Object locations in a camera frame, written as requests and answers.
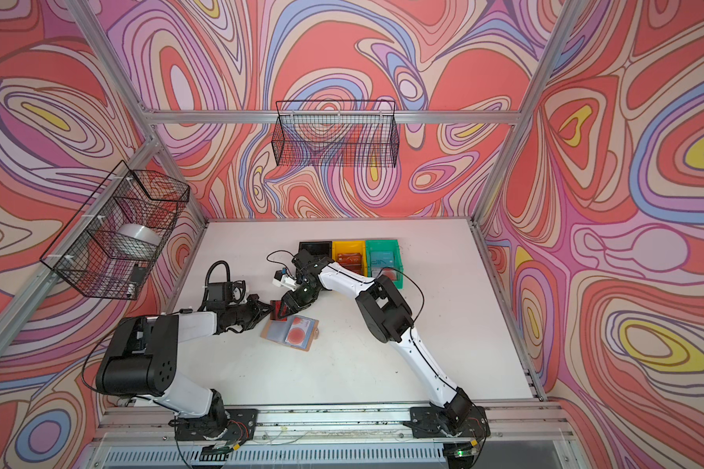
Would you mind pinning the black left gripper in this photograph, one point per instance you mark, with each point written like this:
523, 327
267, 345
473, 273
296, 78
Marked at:
256, 313

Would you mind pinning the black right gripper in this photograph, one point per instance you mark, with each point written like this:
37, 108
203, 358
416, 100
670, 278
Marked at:
293, 303

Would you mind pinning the white card red circle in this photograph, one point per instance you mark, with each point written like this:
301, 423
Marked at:
301, 333

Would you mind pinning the tan leather card holder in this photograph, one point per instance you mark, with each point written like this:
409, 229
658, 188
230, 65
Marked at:
276, 332

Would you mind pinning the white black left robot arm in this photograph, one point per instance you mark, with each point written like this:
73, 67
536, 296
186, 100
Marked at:
142, 358

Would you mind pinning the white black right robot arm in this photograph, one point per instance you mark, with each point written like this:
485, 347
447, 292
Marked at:
390, 320

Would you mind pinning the red cards in yellow bin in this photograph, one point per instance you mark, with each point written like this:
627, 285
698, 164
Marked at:
352, 261

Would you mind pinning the black plastic bin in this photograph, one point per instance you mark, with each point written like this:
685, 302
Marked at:
316, 248

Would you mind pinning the yellow plastic bin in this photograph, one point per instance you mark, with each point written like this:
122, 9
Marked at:
348, 246

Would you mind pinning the green plastic bin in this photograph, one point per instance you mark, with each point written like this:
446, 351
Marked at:
384, 257

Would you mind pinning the white roll in basket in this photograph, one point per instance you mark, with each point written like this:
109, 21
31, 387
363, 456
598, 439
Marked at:
136, 242

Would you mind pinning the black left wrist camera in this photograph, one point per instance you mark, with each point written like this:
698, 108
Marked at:
220, 296

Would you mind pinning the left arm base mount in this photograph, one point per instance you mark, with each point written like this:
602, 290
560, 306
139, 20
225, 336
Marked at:
234, 426

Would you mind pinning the black wire basket back wall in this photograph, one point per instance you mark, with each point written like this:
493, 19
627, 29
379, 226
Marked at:
336, 133

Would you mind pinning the black wire basket wall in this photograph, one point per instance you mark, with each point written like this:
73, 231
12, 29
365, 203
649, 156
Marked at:
87, 261
336, 133

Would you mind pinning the black wire basket left wall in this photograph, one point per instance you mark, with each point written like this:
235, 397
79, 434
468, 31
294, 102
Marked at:
87, 261

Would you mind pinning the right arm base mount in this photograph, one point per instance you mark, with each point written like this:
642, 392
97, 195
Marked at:
429, 422

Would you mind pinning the front aluminium rail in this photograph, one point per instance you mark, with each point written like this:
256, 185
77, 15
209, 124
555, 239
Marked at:
347, 423

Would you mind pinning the aluminium frame post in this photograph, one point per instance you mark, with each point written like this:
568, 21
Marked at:
562, 31

